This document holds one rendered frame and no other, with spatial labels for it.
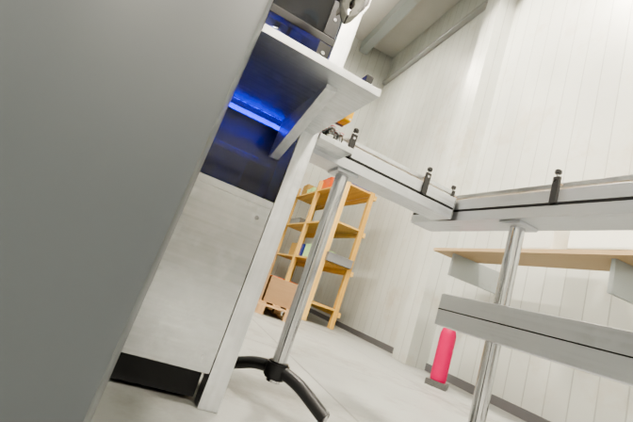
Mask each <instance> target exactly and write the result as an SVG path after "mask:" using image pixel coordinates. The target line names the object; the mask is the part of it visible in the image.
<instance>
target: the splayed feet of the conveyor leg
mask: <svg viewBox="0 0 633 422"><path fill-rule="evenodd" d="M237 368H254V369H259V370H262V371H264V372H263V373H264V374H265V377H267V378H268V379H270V380H273V381H277V382H285V383H286V384H287V385H288V386H289V387H290V388H291V389H292V390H293V391H294V392H295V393H296V394H297V395H298V396H299V397H300V399H301V400H302V402H303V403H304V405H305V406H306V407H307V409H308V410H309V411H310V413H311V414H312V415H313V417H314V418H315V419H316V421H317V422H327V419H328V418H329V417H330V412H329V411H327V410H326V408H325V407H324V406H323V404H322V403H321V402H320V401H319V399H318V398H317V397H316V395H315V394H314V393H313V391H312V390H311V389H310V388H309V386H308V385H307V384H306V383H305V382H304V381H303V380H302V379H301V378H300V377H299V376H298V375H297V374H296V373H294V372H293V371H292V370H290V369H289V368H290V366H289V364H288V363H286V365H284V364H280V363H278V362H275V361H274V360H272V358H269V359H268V358H264V357H259V356H238V357H237V360H236V363H235V367H234V369H237Z"/></svg>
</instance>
